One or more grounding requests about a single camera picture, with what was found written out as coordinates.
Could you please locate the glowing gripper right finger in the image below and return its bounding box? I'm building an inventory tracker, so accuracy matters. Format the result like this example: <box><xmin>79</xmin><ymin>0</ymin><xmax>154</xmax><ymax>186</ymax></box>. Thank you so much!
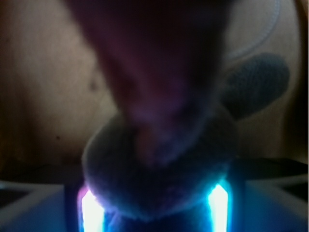
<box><xmin>206</xmin><ymin>178</ymin><xmax>244</xmax><ymax>232</ymax></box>

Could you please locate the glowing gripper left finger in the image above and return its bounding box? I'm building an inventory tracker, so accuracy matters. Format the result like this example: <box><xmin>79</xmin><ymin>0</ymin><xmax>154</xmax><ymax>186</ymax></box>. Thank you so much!
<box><xmin>64</xmin><ymin>185</ymin><xmax>106</xmax><ymax>232</ymax></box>

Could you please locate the gray plush bunny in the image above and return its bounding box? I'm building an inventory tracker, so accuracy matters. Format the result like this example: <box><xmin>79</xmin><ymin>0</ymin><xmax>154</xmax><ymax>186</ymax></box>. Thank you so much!
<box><xmin>65</xmin><ymin>0</ymin><xmax>289</xmax><ymax>232</ymax></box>

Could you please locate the brown crumpled paper liner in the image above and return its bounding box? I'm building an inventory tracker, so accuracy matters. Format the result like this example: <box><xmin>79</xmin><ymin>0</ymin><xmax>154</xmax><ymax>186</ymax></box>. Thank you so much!
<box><xmin>0</xmin><ymin>0</ymin><xmax>309</xmax><ymax>171</ymax></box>

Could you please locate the white rubber band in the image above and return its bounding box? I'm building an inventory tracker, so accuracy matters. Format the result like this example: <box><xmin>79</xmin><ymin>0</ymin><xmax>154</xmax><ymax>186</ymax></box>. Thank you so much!
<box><xmin>224</xmin><ymin>0</ymin><xmax>281</xmax><ymax>61</ymax></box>

